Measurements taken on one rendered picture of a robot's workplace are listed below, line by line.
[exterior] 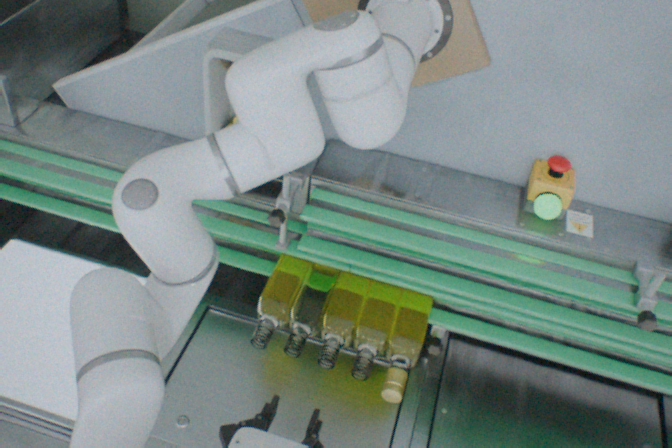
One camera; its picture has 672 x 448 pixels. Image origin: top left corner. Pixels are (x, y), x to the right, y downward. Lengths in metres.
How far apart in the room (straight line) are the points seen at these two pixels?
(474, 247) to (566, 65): 0.33
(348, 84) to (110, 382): 0.42
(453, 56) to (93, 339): 0.70
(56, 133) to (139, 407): 0.86
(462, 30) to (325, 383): 0.65
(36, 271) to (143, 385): 0.78
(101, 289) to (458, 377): 0.78
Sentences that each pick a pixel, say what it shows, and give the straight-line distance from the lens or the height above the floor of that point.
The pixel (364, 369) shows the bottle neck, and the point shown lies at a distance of 1.09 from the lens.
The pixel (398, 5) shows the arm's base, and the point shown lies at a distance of 1.02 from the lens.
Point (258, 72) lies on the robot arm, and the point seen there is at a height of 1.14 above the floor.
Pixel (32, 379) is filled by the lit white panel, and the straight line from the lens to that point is 1.28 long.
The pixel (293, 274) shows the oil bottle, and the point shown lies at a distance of 1.18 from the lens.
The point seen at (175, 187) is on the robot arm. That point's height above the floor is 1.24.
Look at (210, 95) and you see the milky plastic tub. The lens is 1.21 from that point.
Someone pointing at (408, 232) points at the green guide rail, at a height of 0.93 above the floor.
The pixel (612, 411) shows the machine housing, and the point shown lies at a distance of 1.40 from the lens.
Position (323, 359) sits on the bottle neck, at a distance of 1.10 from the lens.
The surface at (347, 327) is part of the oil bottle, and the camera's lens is 1.11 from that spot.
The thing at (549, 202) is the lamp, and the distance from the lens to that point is 1.16.
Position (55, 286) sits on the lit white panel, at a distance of 1.41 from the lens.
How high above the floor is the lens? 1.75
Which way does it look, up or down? 48 degrees down
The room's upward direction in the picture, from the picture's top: 155 degrees counter-clockwise
